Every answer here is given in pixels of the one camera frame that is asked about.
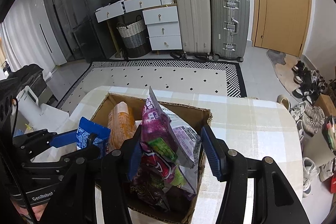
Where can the blue snack packet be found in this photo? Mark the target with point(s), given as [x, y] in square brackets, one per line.
[84, 129]

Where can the silver suitcase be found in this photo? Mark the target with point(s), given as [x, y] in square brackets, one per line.
[220, 24]

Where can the white curtain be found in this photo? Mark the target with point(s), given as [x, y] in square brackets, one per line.
[23, 37]

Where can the black cloth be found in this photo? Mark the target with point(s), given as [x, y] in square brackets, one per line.
[31, 77]

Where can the orange bread packet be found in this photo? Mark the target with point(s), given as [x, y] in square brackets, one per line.
[120, 124]

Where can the tall wardrobe cabinet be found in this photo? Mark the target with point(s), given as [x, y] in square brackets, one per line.
[52, 3]

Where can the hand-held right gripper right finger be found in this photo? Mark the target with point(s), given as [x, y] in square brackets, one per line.
[212, 150]

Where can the pile of sneakers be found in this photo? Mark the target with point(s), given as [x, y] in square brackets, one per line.
[307, 113]

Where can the black and white patterned rug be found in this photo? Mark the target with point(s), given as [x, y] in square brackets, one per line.
[157, 77]

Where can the wooden door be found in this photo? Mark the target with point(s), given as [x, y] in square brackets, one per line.
[283, 16]

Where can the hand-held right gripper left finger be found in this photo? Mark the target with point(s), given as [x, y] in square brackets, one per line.
[135, 153]

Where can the grey and beige doormat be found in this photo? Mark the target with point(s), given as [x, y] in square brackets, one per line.
[283, 69]

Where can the person's left hand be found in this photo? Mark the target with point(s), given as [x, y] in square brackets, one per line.
[39, 213]

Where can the woven laundry basket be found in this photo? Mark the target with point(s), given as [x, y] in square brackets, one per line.
[134, 37]

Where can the white dresser with drawers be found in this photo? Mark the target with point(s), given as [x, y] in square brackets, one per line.
[162, 29]

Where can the red bag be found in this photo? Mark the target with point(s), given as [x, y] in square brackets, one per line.
[332, 183]

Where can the plaid tablecloth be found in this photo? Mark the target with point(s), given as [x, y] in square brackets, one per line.
[249, 121]

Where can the white suitcase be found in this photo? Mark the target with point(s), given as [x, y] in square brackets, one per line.
[193, 19]

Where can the beige slipper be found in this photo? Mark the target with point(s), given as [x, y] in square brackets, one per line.
[283, 102]

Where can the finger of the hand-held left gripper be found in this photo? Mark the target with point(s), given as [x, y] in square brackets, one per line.
[78, 153]
[63, 138]

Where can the small brown cardboard box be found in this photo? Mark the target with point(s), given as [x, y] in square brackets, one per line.
[325, 106]

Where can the white trash bin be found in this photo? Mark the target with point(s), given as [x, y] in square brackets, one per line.
[315, 148]

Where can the dark grey refrigerator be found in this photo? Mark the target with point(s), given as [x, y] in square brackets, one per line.
[86, 3]

